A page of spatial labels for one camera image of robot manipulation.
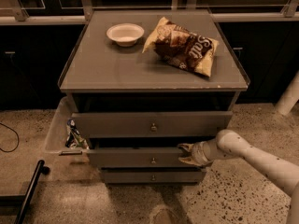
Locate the grey bottom drawer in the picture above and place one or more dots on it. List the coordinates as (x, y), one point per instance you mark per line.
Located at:
(152, 176)

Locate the white pillar post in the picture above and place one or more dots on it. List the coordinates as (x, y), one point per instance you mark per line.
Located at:
(289, 97)

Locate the crumpled packaging in bin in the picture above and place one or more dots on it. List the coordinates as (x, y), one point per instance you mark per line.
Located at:
(74, 139)

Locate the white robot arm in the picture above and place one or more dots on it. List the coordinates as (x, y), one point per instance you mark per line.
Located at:
(228, 144)

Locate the brown yellow chip bag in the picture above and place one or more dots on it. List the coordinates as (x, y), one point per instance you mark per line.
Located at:
(181, 48)

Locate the black metal leg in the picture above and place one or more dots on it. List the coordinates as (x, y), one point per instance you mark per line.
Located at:
(41, 169)

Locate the white paper bowl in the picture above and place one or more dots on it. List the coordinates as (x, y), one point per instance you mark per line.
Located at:
(125, 34)

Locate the clear plastic bin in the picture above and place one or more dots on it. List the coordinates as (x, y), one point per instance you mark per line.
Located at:
(57, 134)

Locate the grey drawer cabinet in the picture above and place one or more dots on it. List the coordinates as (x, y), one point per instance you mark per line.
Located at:
(103, 77)

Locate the grey drawer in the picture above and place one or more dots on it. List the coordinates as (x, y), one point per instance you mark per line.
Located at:
(151, 124)
(136, 153)
(152, 176)

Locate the grey top drawer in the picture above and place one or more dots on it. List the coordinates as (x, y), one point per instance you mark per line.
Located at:
(151, 124)

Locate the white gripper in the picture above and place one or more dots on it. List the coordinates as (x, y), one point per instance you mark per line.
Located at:
(196, 154)

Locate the metal railing frame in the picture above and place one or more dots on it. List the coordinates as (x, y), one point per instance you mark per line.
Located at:
(81, 11)

